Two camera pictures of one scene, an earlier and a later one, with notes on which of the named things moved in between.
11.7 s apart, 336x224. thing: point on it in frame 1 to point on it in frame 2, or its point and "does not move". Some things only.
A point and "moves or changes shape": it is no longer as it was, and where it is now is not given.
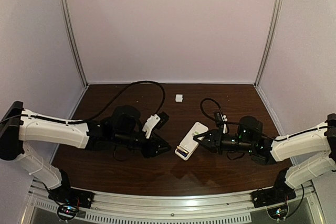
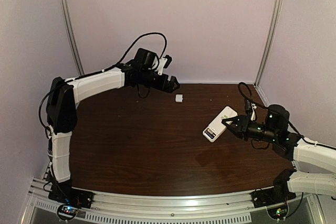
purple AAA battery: [183, 153] moves or changes shape
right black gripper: [214, 140] to [241, 125]
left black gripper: [149, 146] to [165, 83]
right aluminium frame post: [280, 1] does not move
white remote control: [187, 146] moves or changes shape
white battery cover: [179, 98] does not move
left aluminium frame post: [67, 28] does not move
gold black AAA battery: [181, 149] moves or changes shape
